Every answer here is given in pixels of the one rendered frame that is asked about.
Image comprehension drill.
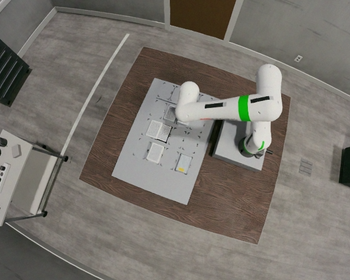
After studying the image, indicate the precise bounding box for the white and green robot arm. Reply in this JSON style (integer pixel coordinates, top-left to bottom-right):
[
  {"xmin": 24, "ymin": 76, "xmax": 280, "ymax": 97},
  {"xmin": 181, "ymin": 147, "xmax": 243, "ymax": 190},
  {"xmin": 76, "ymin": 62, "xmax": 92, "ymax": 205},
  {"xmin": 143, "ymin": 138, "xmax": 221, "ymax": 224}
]
[{"xmin": 175, "ymin": 64, "xmax": 282, "ymax": 159}]

